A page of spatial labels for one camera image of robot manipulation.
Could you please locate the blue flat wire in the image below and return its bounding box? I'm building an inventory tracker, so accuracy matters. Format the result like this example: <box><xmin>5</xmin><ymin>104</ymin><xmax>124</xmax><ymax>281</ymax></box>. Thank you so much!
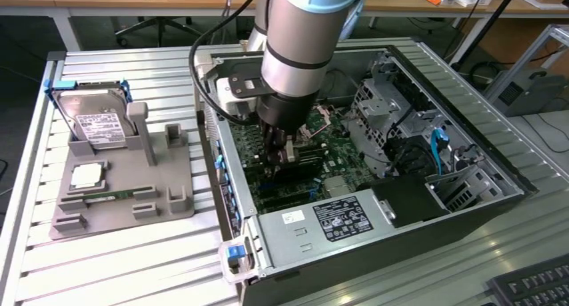
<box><xmin>429</xmin><ymin>127</ymin><xmax>450</xmax><ymax>177</ymax></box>

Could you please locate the green RAM stick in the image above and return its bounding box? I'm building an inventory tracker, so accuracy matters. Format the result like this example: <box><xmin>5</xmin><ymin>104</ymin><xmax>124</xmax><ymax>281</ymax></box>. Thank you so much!
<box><xmin>61</xmin><ymin>189</ymin><xmax>137</xmax><ymax>203</ymax></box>

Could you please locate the hard disk in blue caddy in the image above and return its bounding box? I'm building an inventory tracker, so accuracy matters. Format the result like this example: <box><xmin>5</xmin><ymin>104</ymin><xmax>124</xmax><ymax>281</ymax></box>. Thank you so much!
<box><xmin>45</xmin><ymin>80</ymin><xmax>138</xmax><ymax>150</ymax></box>

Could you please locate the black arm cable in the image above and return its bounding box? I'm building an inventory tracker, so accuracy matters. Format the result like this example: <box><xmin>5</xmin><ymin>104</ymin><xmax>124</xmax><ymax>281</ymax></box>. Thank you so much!
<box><xmin>188</xmin><ymin>0</ymin><xmax>276</xmax><ymax>127</ymax></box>

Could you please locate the metal socket cover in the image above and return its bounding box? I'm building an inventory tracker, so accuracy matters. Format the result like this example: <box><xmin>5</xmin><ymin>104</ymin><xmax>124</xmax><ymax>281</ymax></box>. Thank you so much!
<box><xmin>306</xmin><ymin>105</ymin><xmax>337</xmax><ymax>137</ymax></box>

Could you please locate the black looped wire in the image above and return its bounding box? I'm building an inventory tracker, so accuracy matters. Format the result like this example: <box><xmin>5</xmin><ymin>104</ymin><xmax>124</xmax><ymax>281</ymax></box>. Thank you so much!
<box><xmin>322</xmin><ymin>68</ymin><xmax>357</xmax><ymax>102</ymax></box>

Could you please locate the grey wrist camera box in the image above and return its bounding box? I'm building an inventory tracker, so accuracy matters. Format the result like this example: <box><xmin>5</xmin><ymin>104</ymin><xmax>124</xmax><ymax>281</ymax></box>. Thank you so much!
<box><xmin>214</xmin><ymin>73</ymin><xmax>274</xmax><ymax>117</ymax></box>

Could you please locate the low profile graphics card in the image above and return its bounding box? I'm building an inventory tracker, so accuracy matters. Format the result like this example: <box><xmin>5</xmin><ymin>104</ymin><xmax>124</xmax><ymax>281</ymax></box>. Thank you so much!
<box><xmin>269</xmin><ymin>135</ymin><xmax>322</xmax><ymax>184</ymax></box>

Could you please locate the black plastic shroud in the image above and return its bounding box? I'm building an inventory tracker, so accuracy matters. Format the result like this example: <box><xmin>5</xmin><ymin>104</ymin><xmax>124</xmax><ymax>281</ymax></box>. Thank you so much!
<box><xmin>354</xmin><ymin>175</ymin><xmax>450</xmax><ymax>229</ymax></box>

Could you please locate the black open PC case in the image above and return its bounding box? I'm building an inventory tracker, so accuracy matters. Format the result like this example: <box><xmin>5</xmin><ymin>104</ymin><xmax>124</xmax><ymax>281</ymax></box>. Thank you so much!
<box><xmin>190</xmin><ymin>45</ymin><xmax>538</xmax><ymax>306</ymax></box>

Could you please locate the black keyboard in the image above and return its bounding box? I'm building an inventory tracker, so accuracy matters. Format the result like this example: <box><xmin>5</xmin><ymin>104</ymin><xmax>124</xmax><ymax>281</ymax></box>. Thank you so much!
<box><xmin>486</xmin><ymin>252</ymin><xmax>569</xmax><ymax>306</ymax></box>

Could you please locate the silver CPU chip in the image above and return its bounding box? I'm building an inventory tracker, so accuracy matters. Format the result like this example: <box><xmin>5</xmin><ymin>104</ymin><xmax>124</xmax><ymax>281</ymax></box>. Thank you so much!
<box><xmin>70</xmin><ymin>164</ymin><xmax>106</xmax><ymax>189</ymax></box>

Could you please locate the grey computer tower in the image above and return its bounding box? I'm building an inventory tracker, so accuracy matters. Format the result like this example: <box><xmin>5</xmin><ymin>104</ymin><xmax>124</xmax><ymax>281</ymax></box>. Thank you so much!
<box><xmin>483</xmin><ymin>71</ymin><xmax>569</xmax><ymax>117</ymax></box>

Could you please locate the grey power supply unit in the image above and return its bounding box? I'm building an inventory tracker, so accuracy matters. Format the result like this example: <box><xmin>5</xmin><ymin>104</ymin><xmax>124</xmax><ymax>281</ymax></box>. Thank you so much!
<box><xmin>254</xmin><ymin>189</ymin><xmax>397</xmax><ymax>270</ymax></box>

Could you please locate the aluminium profile frame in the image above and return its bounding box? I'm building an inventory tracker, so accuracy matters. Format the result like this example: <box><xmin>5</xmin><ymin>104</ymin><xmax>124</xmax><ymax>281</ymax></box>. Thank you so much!
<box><xmin>482</xmin><ymin>24</ymin><xmax>569</xmax><ymax>97</ymax></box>

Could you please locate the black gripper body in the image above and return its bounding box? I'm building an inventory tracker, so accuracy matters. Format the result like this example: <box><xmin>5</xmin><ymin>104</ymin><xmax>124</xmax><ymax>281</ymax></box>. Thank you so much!
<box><xmin>253</xmin><ymin>92</ymin><xmax>320</xmax><ymax>135</ymax></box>

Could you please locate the black tripod pole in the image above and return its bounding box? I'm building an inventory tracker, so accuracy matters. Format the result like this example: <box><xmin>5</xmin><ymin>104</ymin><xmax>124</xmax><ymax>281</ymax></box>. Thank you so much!
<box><xmin>448</xmin><ymin>0</ymin><xmax>525</xmax><ymax>73</ymax></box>

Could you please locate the silver disk bay cage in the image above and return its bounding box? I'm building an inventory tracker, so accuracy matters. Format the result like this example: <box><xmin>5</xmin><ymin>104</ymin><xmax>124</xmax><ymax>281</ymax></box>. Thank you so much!
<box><xmin>353</xmin><ymin>49</ymin><xmax>450</xmax><ymax>153</ymax></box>

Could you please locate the grey plastic parts rack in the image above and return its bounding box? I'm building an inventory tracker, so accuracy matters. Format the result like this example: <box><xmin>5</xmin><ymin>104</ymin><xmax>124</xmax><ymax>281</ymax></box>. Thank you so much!
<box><xmin>49</xmin><ymin>101</ymin><xmax>196</xmax><ymax>242</ymax></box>

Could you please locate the green Dell motherboard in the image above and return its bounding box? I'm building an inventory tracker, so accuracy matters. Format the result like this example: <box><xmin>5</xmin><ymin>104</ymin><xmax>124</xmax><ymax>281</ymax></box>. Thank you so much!
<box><xmin>225</xmin><ymin>102</ymin><xmax>378</xmax><ymax>217</ymax></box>

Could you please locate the perforated silver metal cage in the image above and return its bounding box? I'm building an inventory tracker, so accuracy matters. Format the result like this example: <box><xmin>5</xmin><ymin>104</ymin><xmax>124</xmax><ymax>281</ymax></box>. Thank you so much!
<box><xmin>424</xmin><ymin>165</ymin><xmax>507</xmax><ymax>213</ymax></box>

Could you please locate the black wire bundle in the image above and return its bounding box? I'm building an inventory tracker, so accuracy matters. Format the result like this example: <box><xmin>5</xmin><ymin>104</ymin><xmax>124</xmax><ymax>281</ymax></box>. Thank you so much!
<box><xmin>381</xmin><ymin>132</ymin><xmax>434</xmax><ymax>180</ymax></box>

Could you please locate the black office chair base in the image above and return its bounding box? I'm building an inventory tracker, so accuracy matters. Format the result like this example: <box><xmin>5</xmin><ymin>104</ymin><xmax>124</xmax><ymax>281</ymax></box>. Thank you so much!
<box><xmin>113</xmin><ymin>15</ymin><xmax>209</xmax><ymax>47</ymax></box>

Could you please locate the black expansion slot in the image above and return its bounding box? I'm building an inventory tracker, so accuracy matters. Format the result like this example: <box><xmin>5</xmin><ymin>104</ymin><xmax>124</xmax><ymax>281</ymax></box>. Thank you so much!
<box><xmin>264</xmin><ymin>191</ymin><xmax>320</xmax><ymax>210</ymax></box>

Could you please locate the silver chipset heatsink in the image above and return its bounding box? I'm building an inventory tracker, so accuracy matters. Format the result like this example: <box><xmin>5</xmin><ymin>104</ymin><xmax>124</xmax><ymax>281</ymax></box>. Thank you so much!
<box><xmin>322</xmin><ymin>177</ymin><xmax>357</xmax><ymax>195</ymax></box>

